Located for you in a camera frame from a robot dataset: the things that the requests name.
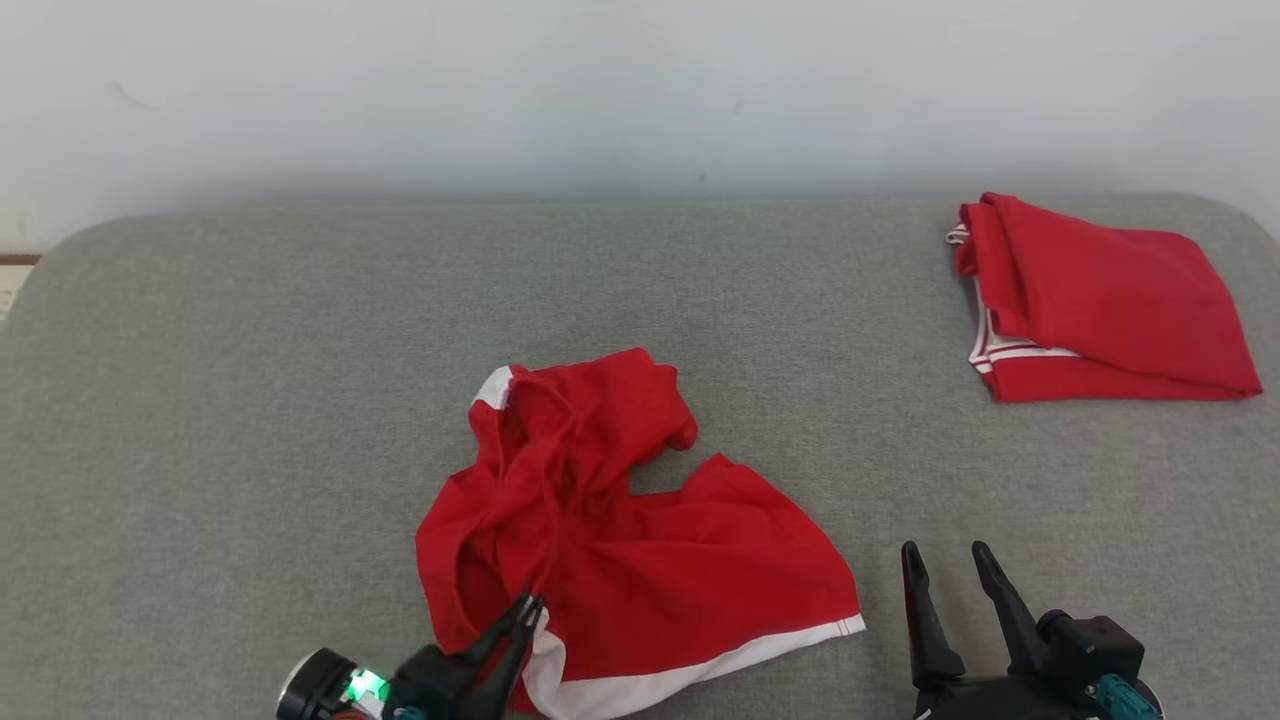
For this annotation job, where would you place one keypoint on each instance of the red number 23 jersey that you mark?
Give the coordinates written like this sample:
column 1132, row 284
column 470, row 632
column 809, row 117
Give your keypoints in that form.
column 1100, row 290

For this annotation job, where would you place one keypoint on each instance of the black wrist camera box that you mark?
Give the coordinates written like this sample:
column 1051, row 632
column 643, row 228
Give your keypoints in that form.
column 430, row 680
column 1095, row 645

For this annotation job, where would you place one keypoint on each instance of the cream perforated laundry basket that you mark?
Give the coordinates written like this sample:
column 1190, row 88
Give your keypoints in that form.
column 10, row 290

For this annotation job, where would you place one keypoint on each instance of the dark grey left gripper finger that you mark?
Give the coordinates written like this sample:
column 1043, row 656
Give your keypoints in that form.
column 510, row 670
column 500, row 628

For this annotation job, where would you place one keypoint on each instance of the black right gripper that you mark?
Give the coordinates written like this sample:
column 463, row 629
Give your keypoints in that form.
column 1000, row 700

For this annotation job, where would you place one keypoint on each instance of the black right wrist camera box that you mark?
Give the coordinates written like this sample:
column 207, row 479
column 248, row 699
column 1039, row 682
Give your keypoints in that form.
column 1095, row 645

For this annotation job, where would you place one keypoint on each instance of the red white basketball shorts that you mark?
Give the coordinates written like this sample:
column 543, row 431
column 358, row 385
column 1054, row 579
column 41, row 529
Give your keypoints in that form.
column 680, row 560

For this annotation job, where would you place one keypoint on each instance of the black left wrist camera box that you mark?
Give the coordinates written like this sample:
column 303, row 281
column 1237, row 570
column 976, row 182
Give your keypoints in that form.
column 430, row 680

